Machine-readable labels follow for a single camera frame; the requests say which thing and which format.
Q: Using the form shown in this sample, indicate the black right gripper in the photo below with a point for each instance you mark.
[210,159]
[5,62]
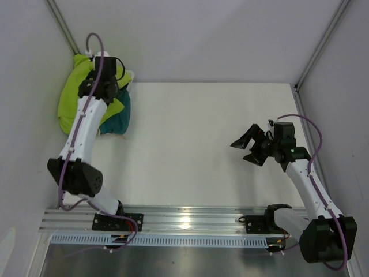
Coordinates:
[243,142]

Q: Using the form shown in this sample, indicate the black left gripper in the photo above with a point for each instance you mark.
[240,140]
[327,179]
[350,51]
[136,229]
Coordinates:
[116,82]

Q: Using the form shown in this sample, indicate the lime green shorts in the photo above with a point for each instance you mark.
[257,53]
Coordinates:
[67,106]

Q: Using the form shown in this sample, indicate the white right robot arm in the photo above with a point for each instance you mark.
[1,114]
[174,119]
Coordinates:
[325,235]

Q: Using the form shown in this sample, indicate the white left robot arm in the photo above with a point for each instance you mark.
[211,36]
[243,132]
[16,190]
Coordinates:
[88,99]

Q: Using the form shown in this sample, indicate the teal shorts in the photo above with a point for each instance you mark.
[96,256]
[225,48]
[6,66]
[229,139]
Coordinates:
[118,123]

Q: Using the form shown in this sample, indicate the white plastic basket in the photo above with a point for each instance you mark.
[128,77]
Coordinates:
[129,76]

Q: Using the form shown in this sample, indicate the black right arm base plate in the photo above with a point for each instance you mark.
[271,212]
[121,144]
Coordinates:
[260,224]

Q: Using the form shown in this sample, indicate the aluminium mounting rail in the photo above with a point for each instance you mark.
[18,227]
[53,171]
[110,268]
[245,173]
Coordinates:
[157,220]

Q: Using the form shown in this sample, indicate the left aluminium corner post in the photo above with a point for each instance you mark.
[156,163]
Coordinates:
[62,25]

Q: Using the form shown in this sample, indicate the aluminium corner post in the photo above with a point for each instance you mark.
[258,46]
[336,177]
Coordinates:
[62,25]
[328,33]

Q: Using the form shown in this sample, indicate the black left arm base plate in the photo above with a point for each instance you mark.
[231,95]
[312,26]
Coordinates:
[108,223]

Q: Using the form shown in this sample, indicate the right aluminium corner post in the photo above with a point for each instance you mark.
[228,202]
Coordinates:
[328,33]

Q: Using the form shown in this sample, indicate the slotted grey cable duct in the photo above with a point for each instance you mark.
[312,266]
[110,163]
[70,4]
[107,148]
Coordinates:
[162,240]

